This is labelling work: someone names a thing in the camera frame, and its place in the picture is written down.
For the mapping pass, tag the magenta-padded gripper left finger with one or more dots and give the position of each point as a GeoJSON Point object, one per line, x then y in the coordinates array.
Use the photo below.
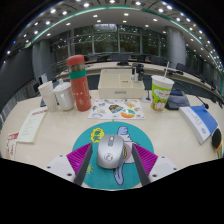
{"type": "Point", "coordinates": [78, 159]}

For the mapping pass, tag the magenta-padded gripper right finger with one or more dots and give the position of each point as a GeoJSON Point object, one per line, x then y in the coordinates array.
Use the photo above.
{"type": "Point", "coordinates": [146, 159]}

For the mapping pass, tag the silver grey computer mouse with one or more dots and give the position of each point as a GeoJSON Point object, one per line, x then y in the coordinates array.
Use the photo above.
{"type": "Point", "coordinates": [110, 153]}

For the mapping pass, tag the round teal cartoon mouse pad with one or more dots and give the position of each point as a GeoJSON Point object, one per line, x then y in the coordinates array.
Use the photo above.
{"type": "Point", "coordinates": [103, 178]}

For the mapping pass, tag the white printed leaflet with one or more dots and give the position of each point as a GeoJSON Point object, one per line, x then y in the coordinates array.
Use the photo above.
{"type": "Point", "coordinates": [31, 125]}

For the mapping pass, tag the colourful sticker sheet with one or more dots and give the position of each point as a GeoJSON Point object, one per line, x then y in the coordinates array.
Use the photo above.
{"type": "Point", "coordinates": [116, 109]}

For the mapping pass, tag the white lidded mug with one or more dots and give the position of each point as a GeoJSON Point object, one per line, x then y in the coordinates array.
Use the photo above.
{"type": "Point", "coordinates": [65, 96]}

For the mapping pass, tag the blue and white book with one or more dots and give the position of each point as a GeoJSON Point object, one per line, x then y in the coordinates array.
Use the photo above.
{"type": "Point", "coordinates": [200, 121]}

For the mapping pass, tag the black conference microphone unit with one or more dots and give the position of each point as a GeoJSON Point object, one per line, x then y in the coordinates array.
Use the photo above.
{"type": "Point", "coordinates": [178, 100]}

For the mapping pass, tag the green printed paper cup with straw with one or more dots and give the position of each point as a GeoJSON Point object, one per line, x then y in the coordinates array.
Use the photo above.
{"type": "Point", "coordinates": [161, 93]}

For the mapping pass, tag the tall white paper cup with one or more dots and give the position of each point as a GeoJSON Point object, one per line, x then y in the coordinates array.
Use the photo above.
{"type": "Point", "coordinates": [48, 96]}

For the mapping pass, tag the red bottle with green band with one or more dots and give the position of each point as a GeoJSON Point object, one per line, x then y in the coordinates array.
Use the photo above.
{"type": "Point", "coordinates": [80, 86]}

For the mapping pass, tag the curved conference desk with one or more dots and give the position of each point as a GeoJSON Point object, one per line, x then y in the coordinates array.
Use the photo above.
{"type": "Point", "coordinates": [156, 68]}

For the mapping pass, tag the dark office chairs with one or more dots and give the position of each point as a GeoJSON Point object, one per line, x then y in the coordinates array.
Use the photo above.
{"type": "Point", "coordinates": [120, 57]}

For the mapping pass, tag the round ceiling lights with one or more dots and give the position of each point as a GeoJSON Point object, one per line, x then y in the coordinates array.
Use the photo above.
{"type": "Point", "coordinates": [86, 5]}

